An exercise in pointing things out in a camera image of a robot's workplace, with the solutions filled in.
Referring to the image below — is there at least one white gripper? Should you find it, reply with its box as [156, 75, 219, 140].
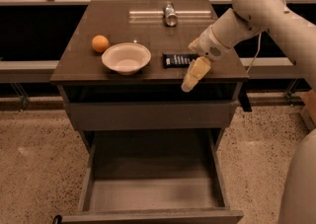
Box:
[181, 26, 230, 93]

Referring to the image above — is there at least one dark blue rxbar wrapper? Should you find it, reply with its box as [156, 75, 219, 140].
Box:
[162, 53, 198, 68]

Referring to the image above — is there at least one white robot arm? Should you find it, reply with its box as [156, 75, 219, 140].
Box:
[182, 0, 316, 224]

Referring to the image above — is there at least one dark grey drawer cabinet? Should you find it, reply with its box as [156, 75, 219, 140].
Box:
[50, 0, 249, 146]

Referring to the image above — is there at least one closed grey top drawer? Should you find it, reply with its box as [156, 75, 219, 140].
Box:
[65, 101, 238, 131]

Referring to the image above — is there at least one open grey middle drawer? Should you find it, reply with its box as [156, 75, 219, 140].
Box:
[62, 129, 243, 224]

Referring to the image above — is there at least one silver drink can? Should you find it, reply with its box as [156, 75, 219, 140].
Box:
[163, 2, 178, 27]

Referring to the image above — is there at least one white bowl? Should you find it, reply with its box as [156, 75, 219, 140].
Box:
[102, 42, 151, 75]

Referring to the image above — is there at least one grey metal railing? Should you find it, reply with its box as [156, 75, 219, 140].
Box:
[0, 57, 300, 84]

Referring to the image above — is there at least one orange fruit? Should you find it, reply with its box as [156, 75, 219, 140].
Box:
[92, 36, 110, 52]

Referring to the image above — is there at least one white cable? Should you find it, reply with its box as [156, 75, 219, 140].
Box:
[245, 32, 263, 74]

